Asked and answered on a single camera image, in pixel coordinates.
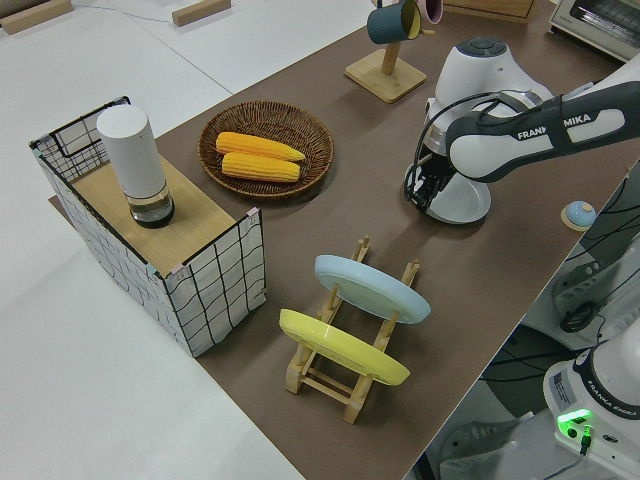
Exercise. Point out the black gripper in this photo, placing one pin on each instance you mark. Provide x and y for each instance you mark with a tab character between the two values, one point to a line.
437	170

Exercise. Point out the white Franka arm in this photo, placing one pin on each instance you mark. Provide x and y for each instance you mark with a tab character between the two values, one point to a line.
480	70
615	380

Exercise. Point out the light blue plate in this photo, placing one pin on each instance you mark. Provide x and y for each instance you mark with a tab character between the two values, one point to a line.
370	287

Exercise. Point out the yellow plate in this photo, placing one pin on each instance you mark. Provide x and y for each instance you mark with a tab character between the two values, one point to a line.
340	345

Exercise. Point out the wooden plate rack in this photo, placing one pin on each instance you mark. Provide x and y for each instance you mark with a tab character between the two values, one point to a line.
325	387

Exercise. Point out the brown table mat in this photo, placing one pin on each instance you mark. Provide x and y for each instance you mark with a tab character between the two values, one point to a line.
475	280

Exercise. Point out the wooden mug tree stand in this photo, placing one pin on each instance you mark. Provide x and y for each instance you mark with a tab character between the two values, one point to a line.
385	80

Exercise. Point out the blue call bell wooden base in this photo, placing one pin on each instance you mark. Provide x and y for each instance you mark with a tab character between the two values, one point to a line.
579	212

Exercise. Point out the yellow corn cob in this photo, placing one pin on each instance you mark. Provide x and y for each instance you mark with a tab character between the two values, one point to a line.
260	167
250	144

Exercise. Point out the teal mug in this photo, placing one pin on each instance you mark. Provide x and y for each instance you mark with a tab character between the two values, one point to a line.
387	22

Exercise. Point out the brown wicker basket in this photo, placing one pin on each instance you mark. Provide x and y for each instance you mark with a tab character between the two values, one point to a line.
260	120

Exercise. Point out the pink mug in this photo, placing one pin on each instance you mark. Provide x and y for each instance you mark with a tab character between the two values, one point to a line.
432	10

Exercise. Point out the white toaster oven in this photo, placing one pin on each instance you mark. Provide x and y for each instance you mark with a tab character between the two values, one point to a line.
600	25

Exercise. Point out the short wooden block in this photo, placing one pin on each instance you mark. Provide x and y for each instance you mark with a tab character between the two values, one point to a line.
200	12

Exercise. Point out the white cylinder with glass base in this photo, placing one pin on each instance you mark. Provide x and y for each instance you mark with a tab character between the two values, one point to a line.
132	155

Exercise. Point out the long wooden block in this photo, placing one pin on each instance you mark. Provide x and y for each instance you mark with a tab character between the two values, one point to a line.
30	15

